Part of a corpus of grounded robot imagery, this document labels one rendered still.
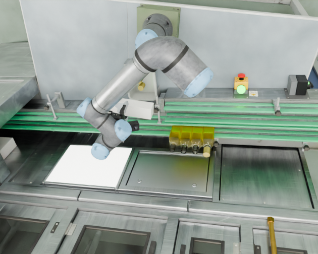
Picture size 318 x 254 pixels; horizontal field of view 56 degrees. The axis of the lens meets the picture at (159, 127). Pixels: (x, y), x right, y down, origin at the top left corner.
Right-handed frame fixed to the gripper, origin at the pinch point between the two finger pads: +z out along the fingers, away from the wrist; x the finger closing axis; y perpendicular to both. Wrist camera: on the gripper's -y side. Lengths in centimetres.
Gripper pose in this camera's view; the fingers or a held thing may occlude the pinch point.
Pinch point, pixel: (127, 108)
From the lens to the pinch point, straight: 149.3
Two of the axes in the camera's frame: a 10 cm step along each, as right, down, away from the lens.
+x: -0.4, 8.0, 6.0
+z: 2.0, -5.8, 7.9
